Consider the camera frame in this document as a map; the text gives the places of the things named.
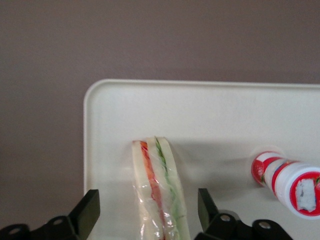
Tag cream plastic tray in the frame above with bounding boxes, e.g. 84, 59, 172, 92
83, 78, 320, 240

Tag red white yogurt cup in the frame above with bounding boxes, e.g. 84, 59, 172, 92
251, 148, 320, 220

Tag triangle sandwich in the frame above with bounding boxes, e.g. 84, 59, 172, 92
131, 135, 192, 240

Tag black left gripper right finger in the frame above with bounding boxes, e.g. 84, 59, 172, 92
194, 188, 292, 240

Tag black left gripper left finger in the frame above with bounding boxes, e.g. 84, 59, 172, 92
0, 189, 101, 240

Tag brown table cover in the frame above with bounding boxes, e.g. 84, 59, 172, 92
0, 0, 320, 240

